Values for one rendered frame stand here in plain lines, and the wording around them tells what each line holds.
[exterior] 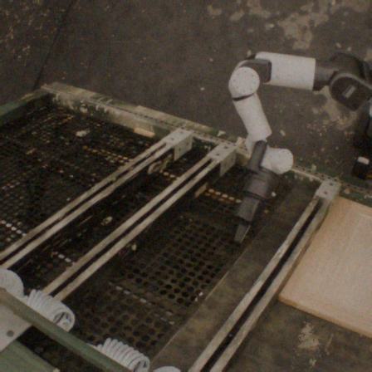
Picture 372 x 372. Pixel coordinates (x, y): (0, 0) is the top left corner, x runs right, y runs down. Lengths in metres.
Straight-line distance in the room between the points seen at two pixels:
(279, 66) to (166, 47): 1.89
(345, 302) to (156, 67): 2.18
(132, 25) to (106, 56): 0.28
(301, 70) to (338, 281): 0.59
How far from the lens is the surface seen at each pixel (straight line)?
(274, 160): 1.37
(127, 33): 3.32
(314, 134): 2.68
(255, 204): 1.36
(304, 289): 1.31
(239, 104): 1.35
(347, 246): 1.50
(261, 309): 1.16
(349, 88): 1.30
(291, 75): 1.31
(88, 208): 1.44
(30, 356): 1.03
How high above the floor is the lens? 2.60
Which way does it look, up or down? 66 degrees down
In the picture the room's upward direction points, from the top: 75 degrees counter-clockwise
